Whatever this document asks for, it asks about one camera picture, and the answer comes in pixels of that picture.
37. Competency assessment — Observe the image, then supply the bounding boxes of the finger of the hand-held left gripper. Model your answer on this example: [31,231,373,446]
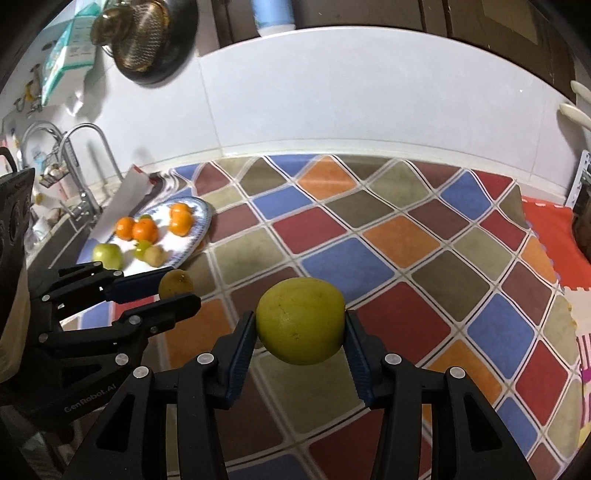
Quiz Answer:
[28,261,164,325]
[34,293,202,367]

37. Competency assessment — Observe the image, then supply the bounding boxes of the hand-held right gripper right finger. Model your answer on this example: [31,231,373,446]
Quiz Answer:
[344,309,539,480]

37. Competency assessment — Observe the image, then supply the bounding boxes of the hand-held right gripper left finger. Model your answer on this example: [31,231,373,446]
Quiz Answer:
[60,310,257,480]

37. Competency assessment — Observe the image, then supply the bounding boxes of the blue rimmed white plate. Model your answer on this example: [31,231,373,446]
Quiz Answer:
[90,196,214,273]

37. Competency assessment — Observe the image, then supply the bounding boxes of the large orange tangerine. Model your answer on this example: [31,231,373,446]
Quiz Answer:
[132,219,159,243]

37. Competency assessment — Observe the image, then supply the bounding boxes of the large yellow-green apple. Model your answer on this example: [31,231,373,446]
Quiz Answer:
[255,277,347,366]

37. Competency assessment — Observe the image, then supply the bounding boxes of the person's left forearm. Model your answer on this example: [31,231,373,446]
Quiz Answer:
[0,268,29,384]

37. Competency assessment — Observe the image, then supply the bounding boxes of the steel kitchen sink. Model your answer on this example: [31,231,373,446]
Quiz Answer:
[25,217,93,265]

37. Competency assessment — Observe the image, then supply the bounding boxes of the colourful checkered tablecloth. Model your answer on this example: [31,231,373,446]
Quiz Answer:
[60,154,583,480]

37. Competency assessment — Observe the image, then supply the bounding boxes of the tall chrome spring faucet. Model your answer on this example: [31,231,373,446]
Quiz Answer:
[18,121,105,227]

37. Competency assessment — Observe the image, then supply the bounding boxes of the chrome gooseneck faucet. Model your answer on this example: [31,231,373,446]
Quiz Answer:
[58,123,125,182]

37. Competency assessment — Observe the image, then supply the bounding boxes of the white foam mat tile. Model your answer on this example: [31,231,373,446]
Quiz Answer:
[561,285,591,370]

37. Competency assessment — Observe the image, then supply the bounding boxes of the red foam mat tile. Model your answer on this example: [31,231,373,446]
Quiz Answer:
[522,196,591,287]

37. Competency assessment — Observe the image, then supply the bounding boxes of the tissue paper package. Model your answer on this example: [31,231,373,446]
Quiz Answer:
[41,0,105,107]

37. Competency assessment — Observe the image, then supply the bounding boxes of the black frying pan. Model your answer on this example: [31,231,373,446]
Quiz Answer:
[104,0,200,87]

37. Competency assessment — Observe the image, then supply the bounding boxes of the golden metal strainer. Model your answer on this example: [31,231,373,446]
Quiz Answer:
[108,0,167,71]

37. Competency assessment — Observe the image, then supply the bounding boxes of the small metal strainer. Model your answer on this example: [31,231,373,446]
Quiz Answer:
[90,9,127,44]

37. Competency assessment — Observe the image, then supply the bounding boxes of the dark brown jar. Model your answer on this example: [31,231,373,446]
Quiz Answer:
[570,185,591,259]

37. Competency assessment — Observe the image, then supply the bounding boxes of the white plastic rack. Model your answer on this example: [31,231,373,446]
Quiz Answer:
[566,150,591,213]

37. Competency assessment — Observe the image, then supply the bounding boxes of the white blue pump bottle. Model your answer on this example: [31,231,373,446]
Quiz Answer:
[249,0,296,38]

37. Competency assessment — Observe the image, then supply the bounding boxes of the dark wooden cabinet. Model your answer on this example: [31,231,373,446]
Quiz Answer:
[198,0,578,107]

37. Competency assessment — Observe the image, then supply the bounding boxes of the black wire sink rack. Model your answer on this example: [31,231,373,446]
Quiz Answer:
[32,143,70,188]

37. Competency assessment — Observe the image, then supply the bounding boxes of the metal wall hooks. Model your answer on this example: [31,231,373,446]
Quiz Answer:
[11,65,44,116]

